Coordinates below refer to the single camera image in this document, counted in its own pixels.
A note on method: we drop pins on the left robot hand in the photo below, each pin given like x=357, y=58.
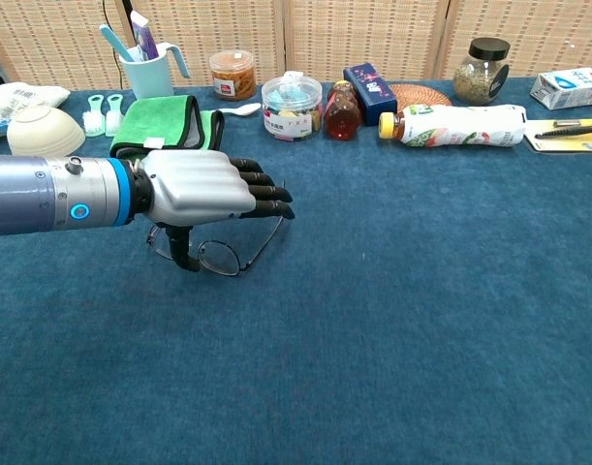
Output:
x=198, y=184

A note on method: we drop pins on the white plastic wipes package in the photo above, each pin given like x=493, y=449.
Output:
x=14, y=97

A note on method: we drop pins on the teal toothbrush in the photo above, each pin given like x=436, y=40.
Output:
x=114, y=41

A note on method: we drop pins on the glass jar black lid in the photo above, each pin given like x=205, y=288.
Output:
x=479, y=77

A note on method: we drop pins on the round woven coaster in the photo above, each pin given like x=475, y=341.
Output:
x=421, y=94

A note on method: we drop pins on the green microfiber cloth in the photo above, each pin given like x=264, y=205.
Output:
x=155, y=116

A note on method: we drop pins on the clear tub binder clips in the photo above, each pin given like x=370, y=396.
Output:
x=290, y=116

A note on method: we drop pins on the dark blue carton box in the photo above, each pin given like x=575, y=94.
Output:
x=373, y=92

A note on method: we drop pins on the white purple toothpaste tube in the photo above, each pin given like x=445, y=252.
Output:
x=145, y=39

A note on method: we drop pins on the yellow-capped tea bottle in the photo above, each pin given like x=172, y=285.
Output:
x=460, y=126

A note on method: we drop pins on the bamboo folding screen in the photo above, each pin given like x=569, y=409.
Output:
x=363, y=34

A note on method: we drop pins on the white blue milk carton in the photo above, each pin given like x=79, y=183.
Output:
x=567, y=87

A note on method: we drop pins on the cream upturned bowl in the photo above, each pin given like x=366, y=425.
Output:
x=43, y=131

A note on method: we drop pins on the white plastic spoon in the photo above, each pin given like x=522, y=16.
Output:
x=247, y=109

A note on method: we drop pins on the honey squeeze bottle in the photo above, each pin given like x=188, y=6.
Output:
x=343, y=118

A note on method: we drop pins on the blue table mat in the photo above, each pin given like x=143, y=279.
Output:
x=324, y=315

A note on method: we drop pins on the black wire eyeglasses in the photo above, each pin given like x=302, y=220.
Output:
x=220, y=259

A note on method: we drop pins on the black stand pole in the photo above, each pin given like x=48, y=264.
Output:
x=127, y=9

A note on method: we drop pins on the clear jar orange snacks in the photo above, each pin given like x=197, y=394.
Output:
x=232, y=77

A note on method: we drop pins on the razor in yellow blister pack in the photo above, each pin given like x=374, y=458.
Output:
x=567, y=141

